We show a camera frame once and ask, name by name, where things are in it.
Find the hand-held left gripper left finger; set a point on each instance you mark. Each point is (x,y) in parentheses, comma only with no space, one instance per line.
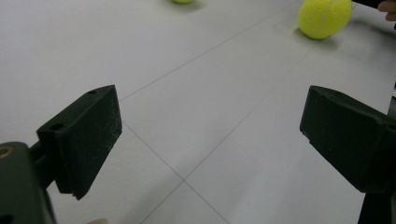
(84,137)

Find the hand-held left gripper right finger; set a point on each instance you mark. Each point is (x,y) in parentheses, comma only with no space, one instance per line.
(351,140)

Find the yellow tennis ball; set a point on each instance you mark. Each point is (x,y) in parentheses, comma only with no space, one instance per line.
(183,1)
(325,17)

